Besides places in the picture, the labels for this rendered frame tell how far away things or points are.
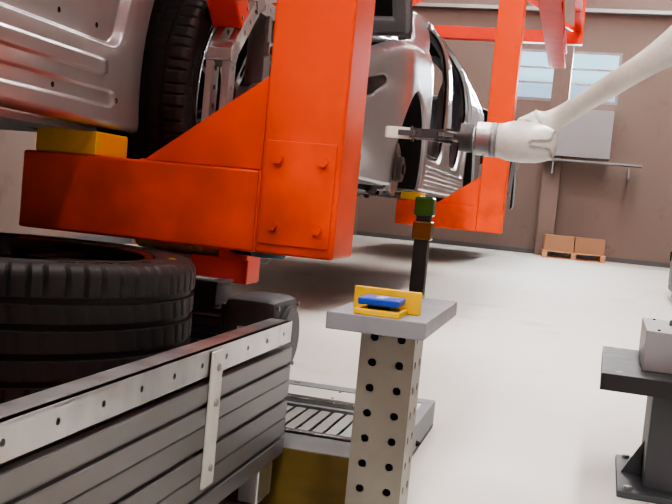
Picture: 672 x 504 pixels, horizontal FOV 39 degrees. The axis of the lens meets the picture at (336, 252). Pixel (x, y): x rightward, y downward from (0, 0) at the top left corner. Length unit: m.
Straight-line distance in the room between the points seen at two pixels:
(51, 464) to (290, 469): 0.93
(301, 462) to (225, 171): 0.60
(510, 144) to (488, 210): 3.51
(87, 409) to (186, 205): 0.82
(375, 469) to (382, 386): 0.15
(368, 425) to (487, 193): 4.31
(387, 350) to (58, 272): 0.61
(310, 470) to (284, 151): 0.64
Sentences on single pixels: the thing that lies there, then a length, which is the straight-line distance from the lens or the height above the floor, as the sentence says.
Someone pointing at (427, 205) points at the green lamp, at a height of 0.64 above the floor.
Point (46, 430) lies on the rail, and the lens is 1.06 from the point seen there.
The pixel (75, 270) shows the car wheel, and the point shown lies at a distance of 1.44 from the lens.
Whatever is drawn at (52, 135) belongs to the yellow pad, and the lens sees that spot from 2.03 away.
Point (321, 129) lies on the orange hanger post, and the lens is 1.80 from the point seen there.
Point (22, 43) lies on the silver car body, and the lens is 1.75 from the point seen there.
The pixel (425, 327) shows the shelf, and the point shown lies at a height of 0.44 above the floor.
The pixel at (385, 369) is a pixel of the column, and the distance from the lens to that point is 1.71.
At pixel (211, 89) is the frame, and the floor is 0.86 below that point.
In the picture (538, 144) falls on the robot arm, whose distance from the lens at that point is 2.45.
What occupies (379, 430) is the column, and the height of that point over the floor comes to 0.23.
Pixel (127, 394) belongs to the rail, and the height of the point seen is 0.37.
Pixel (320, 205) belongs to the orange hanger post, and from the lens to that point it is 1.78.
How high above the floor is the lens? 0.64
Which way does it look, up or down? 3 degrees down
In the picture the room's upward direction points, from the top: 5 degrees clockwise
